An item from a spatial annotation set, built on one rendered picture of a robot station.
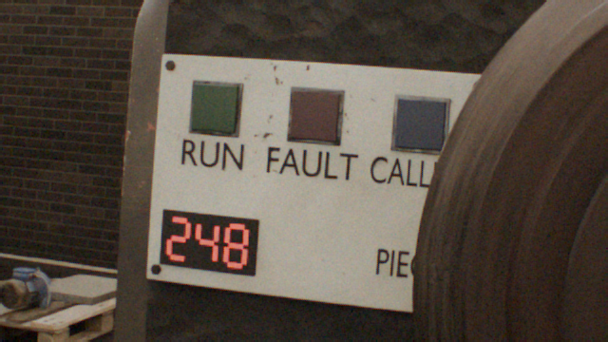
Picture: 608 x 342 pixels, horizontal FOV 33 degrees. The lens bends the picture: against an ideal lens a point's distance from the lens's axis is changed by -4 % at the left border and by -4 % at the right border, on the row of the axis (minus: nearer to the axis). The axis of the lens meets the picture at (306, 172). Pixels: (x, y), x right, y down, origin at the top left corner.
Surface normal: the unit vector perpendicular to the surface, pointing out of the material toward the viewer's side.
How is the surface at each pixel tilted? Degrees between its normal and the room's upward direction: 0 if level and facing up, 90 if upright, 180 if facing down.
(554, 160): 69
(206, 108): 90
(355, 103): 90
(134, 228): 90
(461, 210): 90
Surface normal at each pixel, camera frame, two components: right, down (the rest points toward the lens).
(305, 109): -0.27, 0.03
